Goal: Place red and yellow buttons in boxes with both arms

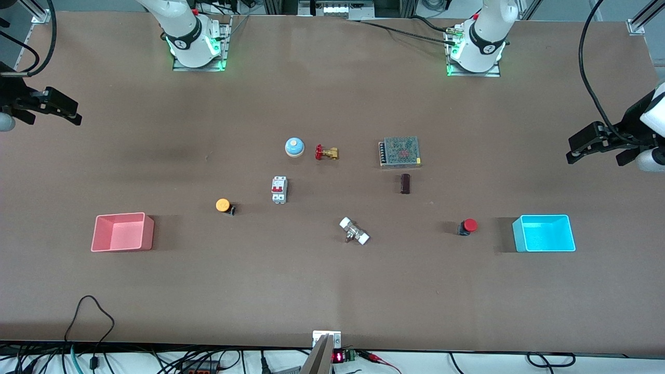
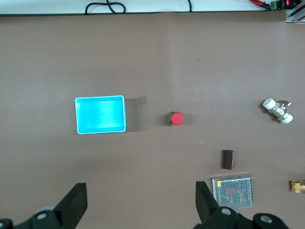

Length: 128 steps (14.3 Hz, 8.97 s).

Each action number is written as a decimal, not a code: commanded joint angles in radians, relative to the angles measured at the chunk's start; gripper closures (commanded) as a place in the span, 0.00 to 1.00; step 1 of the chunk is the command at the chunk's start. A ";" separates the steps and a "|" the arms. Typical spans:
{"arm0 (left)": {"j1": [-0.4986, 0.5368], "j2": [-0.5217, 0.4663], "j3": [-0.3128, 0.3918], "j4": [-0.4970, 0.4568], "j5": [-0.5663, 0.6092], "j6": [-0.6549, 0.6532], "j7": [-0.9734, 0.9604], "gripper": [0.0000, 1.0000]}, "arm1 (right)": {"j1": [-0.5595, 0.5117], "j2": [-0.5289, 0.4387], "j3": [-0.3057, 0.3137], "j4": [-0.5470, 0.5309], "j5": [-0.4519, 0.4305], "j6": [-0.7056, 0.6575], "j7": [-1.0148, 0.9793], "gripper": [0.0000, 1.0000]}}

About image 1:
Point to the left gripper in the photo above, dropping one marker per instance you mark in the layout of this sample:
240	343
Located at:
630	126

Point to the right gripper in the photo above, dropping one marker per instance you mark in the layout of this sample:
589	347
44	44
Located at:
11	95

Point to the red push button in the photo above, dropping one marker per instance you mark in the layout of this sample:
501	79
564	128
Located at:
470	225

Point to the yellow push button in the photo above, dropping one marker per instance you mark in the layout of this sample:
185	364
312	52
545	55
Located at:
222	204

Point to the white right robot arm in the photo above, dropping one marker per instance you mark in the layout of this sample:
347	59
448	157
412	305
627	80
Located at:
182	26

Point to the cyan plastic box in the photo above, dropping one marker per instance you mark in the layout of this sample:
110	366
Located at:
545	235

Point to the pink plastic box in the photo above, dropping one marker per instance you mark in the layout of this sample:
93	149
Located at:
122	234

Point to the dark brown cylinder capacitor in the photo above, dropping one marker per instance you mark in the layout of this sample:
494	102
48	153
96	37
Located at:
405	184

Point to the metal mesh power supply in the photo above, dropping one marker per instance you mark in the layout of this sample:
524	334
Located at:
401	151

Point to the white circuit breaker red switches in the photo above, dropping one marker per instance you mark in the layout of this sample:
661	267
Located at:
279	189

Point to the blue white round bell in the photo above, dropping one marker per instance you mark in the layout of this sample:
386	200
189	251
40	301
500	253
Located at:
294	147

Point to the silver valve white ends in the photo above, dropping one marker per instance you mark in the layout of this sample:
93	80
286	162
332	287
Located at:
354	231

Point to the metal electronics unit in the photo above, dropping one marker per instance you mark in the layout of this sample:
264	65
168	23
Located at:
337	9

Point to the black power strip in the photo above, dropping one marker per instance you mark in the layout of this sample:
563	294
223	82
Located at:
200	368

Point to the red digit display module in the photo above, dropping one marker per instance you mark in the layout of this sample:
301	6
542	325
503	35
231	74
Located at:
338	357

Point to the aluminium frame profile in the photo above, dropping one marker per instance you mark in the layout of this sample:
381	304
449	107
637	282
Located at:
641	23
41	15

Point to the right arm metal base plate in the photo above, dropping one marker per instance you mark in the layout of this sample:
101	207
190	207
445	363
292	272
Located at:
197	68

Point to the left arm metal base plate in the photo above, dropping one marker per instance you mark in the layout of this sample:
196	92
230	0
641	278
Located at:
475	74

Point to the metal table edge bracket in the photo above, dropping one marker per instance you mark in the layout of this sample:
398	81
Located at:
318	337

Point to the grey camera mount bar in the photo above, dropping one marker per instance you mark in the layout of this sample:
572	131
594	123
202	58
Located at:
318	361

